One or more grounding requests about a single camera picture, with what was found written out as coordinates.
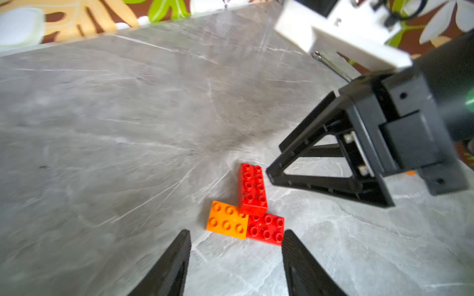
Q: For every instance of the small red lego brick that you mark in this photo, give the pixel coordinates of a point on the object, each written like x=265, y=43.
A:
x=267, y=228

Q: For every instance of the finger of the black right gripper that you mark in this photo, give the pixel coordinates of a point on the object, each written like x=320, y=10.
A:
x=334, y=130

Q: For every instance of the small orange upturned lego brick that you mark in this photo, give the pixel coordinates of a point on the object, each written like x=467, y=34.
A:
x=227, y=220

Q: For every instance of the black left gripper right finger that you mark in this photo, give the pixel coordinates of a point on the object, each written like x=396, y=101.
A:
x=304, y=275

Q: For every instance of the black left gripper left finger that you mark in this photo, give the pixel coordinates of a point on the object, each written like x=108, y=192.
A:
x=168, y=275

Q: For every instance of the long red lego brick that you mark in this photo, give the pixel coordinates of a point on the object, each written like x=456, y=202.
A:
x=252, y=199

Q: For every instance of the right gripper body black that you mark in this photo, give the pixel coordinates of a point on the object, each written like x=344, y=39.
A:
x=411, y=119

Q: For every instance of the silver combination wrench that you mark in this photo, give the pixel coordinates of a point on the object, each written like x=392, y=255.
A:
x=321, y=58

